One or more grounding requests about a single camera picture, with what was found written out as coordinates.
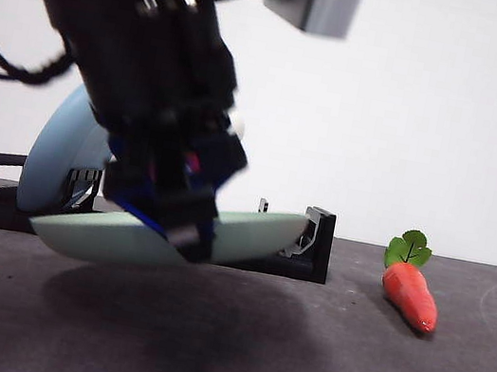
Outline green plate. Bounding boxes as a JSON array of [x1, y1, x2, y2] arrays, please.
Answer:
[[22, 167, 312, 301]]

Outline orange carrot with green leaves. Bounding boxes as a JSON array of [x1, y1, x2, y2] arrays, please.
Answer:
[[372, 225, 453, 337]]

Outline white plate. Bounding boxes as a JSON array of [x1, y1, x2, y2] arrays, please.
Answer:
[[230, 113, 249, 139]]

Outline blue plate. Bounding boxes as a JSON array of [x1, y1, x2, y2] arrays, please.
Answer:
[[13, 76, 126, 225]]

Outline black plate rack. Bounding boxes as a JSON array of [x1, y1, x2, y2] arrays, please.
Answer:
[[0, 150, 340, 287]]

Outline black cable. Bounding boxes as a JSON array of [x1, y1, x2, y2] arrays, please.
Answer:
[[0, 9, 83, 93]]

